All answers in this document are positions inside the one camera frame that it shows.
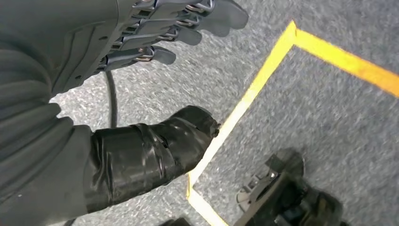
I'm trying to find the yellow floor tape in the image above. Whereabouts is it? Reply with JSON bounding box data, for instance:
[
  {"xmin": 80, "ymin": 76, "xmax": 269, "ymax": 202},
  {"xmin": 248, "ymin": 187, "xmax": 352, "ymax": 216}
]
[{"xmin": 186, "ymin": 20, "xmax": 399, "ymax": 226}]

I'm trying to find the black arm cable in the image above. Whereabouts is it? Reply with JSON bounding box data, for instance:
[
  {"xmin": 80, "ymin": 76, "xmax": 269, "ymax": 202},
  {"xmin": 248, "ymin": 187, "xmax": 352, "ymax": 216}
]
[{"xmin": 104, "ymin": 71, "xmax": 119, "ymax": 129}]

